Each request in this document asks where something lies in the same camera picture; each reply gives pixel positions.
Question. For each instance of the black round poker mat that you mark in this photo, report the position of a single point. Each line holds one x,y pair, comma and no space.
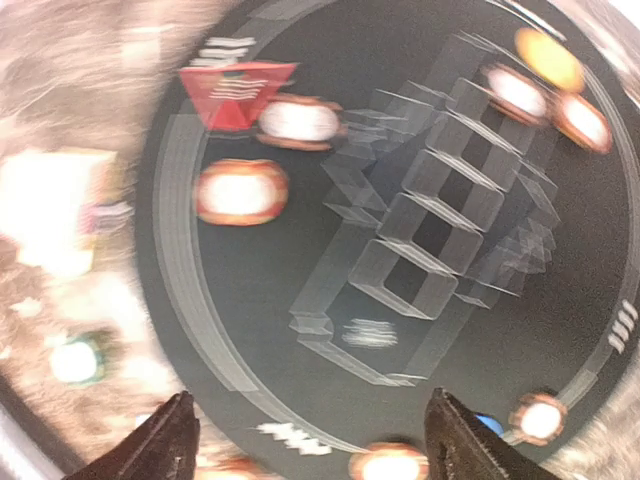
439,243

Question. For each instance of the red triangular all-in marker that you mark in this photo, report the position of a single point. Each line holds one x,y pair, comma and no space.
230,98

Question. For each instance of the red chips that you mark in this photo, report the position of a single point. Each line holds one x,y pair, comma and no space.
237,192
389,461
582,123

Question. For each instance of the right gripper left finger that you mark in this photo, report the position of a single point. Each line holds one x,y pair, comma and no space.
163,447

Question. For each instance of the orange big blind button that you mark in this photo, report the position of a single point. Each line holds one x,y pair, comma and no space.
550,60

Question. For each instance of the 100 chips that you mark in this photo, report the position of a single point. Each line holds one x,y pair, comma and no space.
516,96
539,419
297,122

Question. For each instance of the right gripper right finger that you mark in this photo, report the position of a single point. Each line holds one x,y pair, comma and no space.
459,446

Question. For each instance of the blue small blind button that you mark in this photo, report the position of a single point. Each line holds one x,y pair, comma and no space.
492,423

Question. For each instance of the red-gold 5 chip stack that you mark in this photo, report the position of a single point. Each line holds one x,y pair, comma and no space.
236,468

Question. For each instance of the yellow card box on table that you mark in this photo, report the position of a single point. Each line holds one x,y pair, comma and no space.
55,205

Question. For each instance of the green poker chip stack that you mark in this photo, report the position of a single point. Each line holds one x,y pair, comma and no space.
82,359

